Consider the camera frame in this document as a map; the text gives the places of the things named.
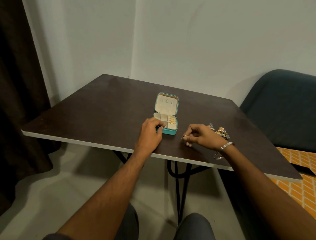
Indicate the person's left hand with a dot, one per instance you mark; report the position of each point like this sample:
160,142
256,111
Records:
148,136

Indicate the person's right thumb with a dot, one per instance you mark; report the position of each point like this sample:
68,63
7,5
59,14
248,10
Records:
190,136

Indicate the orange patterned mattress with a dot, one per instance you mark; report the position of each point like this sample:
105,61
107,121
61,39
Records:
300,188

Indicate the person's left thumb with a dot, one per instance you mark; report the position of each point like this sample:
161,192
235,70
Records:
159,131

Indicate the teal jewelry box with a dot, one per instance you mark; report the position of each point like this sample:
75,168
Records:
166,105

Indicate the person's right hand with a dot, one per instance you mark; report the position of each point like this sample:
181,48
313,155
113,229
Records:
205,137

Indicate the dark brown curtain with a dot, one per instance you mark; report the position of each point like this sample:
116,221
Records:
19,99

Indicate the person's right forearm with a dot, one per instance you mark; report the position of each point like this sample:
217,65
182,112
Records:
261,188

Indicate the pile of mixed jewelry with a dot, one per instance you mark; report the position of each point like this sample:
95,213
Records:
220,131

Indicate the person's right leg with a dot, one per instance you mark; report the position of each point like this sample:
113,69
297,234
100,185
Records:
195,227

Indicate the silver wrist bangle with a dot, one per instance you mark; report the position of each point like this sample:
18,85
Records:
226,145

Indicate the person's left forearm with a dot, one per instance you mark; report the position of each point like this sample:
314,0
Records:
111,192

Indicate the dark teal upholstered chair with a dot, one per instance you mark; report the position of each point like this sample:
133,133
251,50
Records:
281,108

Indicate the black metal table legs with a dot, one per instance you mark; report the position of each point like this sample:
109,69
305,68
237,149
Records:
181,188

